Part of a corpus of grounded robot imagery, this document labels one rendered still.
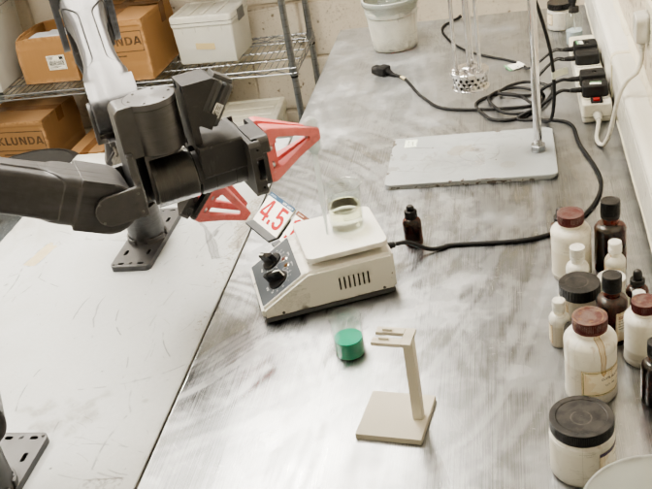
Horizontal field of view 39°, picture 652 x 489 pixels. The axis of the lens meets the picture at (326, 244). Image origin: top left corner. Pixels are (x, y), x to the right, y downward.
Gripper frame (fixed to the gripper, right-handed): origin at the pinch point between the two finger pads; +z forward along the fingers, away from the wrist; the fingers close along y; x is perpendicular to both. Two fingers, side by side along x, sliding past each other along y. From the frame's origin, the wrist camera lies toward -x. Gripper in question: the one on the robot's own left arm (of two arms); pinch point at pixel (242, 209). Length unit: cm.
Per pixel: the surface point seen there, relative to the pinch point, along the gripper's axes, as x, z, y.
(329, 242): -3.7, 11.2, -7.8
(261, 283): 7.4, 6.6, -5.6
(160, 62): 38, 19, 227
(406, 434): 2.2, 17.0, -41.9
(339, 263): -2.6, 12.7, -11.2
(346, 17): -11, 76, 234
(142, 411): 22.8, -5.6, -24.0
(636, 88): -45, 55, 16
